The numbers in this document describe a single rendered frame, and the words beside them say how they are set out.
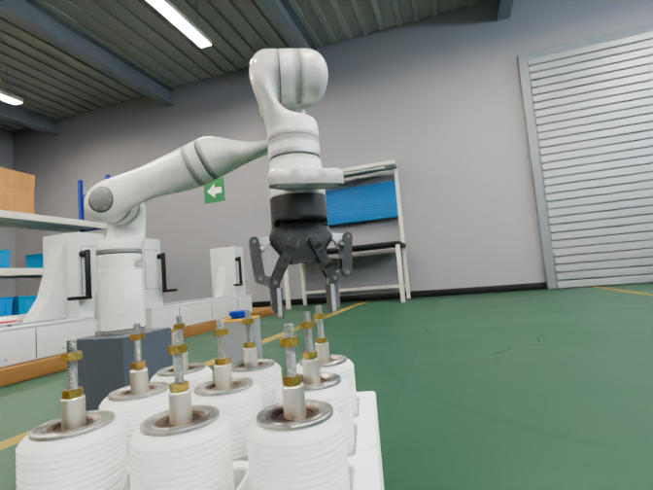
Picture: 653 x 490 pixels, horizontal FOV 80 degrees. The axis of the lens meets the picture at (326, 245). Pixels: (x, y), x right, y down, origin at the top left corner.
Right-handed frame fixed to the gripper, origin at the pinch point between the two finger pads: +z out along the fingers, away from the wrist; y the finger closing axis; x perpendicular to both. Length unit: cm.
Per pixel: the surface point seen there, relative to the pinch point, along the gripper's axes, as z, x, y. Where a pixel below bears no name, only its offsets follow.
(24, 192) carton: -137, -491, 239
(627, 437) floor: 35, -16, -69
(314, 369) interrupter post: 8.2, 1.1, -0.3
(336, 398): 11.0, 4.3, -2.0
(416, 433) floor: 35, -37, -32
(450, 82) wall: -263, -408, -312
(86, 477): 13.8, 6.7, 23.7
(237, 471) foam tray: 17.4, 3.4, 9.8
